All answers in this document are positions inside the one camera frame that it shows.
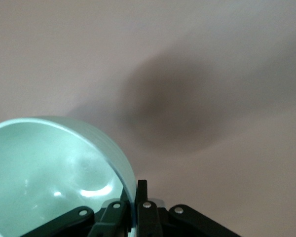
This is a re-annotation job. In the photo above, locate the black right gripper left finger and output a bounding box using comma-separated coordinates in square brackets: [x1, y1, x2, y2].
[37, 199, 127, 237]

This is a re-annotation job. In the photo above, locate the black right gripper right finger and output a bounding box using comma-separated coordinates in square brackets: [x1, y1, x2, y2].
[137, 179, 240, 237]

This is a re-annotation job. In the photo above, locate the green bowl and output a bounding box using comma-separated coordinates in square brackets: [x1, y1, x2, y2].
[0, 115, 137, 237]

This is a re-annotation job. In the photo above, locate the brown table cover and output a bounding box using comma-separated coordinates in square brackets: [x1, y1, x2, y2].
[0, 0, 296, 237]

